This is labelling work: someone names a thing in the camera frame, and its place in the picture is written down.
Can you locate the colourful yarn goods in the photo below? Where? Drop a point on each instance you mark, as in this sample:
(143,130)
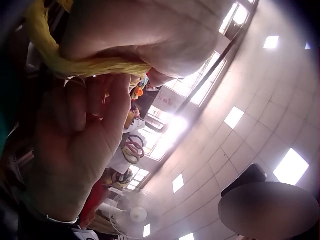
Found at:
(138,87)

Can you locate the person's left hand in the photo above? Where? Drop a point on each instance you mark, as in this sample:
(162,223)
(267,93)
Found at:
(140,32)

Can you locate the black ceiling pole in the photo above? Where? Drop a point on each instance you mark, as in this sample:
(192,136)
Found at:
(220,57)

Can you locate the white electric fan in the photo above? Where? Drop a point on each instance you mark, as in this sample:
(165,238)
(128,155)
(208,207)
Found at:
(137,215)

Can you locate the person's left fingers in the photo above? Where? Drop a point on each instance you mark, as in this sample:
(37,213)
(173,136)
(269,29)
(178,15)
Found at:
(162,77)

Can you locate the white sign with red print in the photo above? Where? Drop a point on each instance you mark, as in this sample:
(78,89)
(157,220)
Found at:
(166,98)

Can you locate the bright window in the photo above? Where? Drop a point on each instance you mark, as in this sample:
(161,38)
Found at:
(138,176)
(237,17)
(162,140)
(200,85)

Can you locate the person's right fingers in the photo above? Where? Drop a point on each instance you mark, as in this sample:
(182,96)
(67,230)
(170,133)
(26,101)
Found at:
(75,105)

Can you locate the person's right hand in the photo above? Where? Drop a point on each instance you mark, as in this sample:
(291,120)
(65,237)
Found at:
(70,155)

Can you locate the yellow yarn bundle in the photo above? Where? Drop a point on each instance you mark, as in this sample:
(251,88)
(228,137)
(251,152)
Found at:
(42,37)

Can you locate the person's right thumb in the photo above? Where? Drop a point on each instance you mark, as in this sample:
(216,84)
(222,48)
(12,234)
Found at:
(121,105)

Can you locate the red cloth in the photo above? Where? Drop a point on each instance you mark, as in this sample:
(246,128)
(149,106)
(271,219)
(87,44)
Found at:
(96,200)

